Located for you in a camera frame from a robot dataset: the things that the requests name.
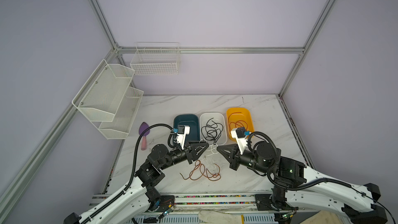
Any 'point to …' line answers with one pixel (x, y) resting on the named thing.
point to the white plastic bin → (219, 117)
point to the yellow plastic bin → (239, 117)
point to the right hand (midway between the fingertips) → (216, 148)
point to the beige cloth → (323, 217)
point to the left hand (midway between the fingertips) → (207, 145)
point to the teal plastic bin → (192, 120)
